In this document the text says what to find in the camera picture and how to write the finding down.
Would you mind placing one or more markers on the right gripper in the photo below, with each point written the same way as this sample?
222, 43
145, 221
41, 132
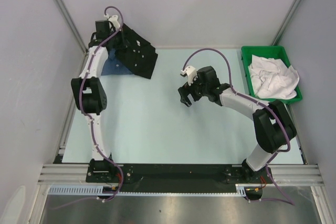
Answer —
186, 90

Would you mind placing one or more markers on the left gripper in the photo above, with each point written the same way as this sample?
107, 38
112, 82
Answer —
124, 43

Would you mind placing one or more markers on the black long sleeve shirt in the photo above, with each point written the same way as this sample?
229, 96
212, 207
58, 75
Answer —
140, 56

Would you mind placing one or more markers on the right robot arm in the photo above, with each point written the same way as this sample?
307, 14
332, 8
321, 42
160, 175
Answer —
273, 126

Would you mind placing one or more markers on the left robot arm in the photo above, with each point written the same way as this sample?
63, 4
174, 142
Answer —
89, 94

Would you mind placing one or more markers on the blue checkered folded shirt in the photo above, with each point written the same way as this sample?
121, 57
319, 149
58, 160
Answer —
113, 66

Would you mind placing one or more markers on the white crumpled shirt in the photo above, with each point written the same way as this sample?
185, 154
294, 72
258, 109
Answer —
272, 79

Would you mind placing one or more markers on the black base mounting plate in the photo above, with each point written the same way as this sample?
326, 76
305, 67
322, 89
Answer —
175, 178

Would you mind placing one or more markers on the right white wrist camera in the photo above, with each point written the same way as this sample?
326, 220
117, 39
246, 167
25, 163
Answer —
191, 74

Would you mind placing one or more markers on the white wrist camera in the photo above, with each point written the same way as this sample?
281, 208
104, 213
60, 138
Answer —
191, 74
115, 21

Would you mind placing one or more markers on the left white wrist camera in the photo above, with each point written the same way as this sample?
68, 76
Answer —
115, 21

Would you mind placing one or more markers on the left corner frame post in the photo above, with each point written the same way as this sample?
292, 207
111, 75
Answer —
70, 24

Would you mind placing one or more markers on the corner frame post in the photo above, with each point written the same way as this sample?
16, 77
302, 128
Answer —
286, 21
70, 24

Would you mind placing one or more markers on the slotted cable duct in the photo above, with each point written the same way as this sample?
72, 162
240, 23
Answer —
81, 190

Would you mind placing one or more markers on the aluminium frame rail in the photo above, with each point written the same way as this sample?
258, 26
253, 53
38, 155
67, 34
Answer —
283, 174

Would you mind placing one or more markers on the right corner frame post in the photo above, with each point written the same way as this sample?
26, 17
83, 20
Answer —
286, 21

